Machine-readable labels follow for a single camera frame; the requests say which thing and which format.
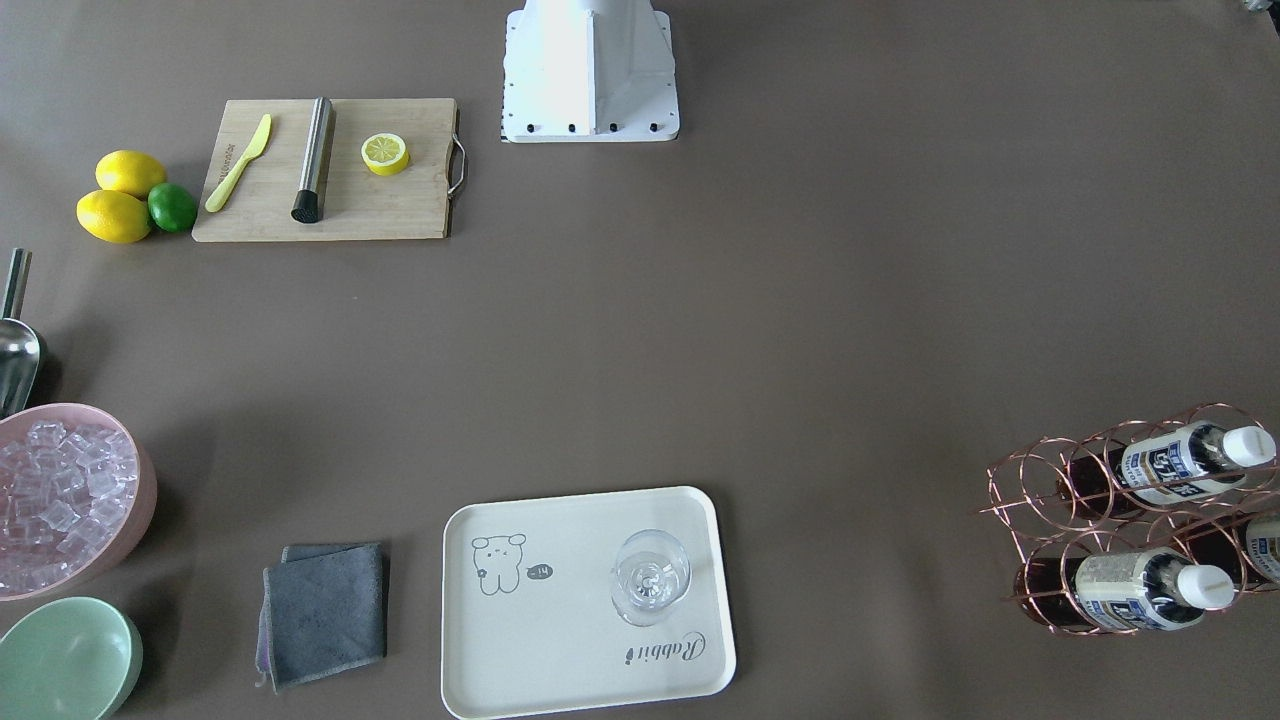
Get copper wire bottle basket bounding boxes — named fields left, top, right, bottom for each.
left=986, top=404, right=1277, bottom=601

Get tea bottle white cap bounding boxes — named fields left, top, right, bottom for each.
left=1012, top=547, right=1236, bottom=634
left=1060, top=421, right=1277, bottom=519
left=1180, top=512, right=1280, bottom=589

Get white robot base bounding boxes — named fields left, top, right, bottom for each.
left=500, top=1, right=681, bottom=143

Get clear wine glass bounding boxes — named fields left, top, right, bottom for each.
left=611, top=528, right=692, bottom=626

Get cream rabbit tray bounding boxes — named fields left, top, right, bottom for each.
left=440, top=486, right=737, bottom=719

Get bamboo cutting board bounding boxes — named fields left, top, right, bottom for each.
left=191, top=97, right=466, bottom=243

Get half lemon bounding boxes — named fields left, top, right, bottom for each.
left=360, top=132, right=410, bottom=177

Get steel muddler black tip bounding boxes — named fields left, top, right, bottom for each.
left=291, top=97, right=334, bottom=224

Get grey folded cloth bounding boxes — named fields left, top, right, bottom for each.
left=255, top=542, right=389, bottom=693

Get yellow plastic knife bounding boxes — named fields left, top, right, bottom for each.
left=204, top=114, right=273, bottom=213

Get green lime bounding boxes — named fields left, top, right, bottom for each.
left=146, top=182, right=200, bottom=233

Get yellow lemon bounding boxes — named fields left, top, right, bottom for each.
left=76, top=190, right=152, bottom=243
left=93, top=149, right=168, bottom=200

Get pink bowl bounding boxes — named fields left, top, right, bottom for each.
left=3, top=404, right=157, bottom=603

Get clear ice cubes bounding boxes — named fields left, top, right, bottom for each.
left=1, top=419, right=141, bottom=598

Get metal ice scoop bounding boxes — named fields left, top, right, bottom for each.
left=1, top=249, right=44, bottom=418

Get green bowl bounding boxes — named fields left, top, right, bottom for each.
left=1, top=596, right=143, bottom=719

